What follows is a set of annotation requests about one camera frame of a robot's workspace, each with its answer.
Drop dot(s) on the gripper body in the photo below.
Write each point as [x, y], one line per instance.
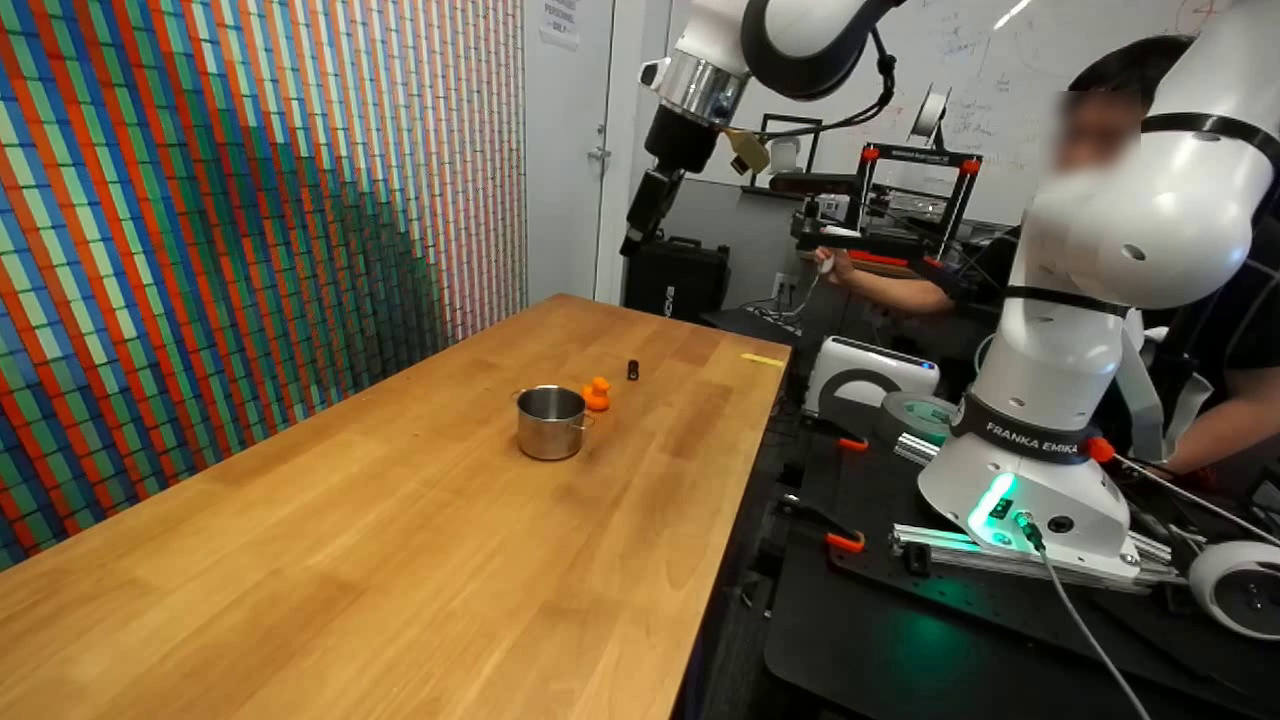
[678, 140]

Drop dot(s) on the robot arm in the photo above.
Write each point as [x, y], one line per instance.
[1100, 230]

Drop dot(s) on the grey door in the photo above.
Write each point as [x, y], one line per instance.
[565, 170]

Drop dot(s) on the black hard case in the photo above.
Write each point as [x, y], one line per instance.
[676, 280]

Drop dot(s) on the paper sign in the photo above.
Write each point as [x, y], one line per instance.
[559, 22]

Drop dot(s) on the hand controller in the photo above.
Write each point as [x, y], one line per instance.
[838, 233]

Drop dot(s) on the yellow tape strip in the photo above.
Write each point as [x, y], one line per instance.
[762, 359]

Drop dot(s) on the black 3D printer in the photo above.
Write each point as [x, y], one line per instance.
[900, 235]

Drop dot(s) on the filament spool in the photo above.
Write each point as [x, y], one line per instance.
[930, 112]

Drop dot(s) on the orange rubber duck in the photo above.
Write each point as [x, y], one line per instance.
[597, 396]

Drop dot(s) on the white box device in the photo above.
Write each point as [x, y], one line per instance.
[862, 365]

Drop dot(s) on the whiteboard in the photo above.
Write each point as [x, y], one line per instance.
[980, 60]

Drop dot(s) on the small steel pot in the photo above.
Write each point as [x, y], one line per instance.
[550, 425]

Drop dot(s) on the black clamp orange tip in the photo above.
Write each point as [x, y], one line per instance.
[838, 536]
[845, 441]

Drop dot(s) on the grey tape roll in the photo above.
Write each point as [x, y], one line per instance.
[918, 415]

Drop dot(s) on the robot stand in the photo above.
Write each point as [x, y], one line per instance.
[900, 640]

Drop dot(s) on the person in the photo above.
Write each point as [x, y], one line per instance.
[1235, 330]

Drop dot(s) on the white round device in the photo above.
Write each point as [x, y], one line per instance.
[1240, 590]

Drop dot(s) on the wall socket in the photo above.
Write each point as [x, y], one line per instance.
[781, 285]

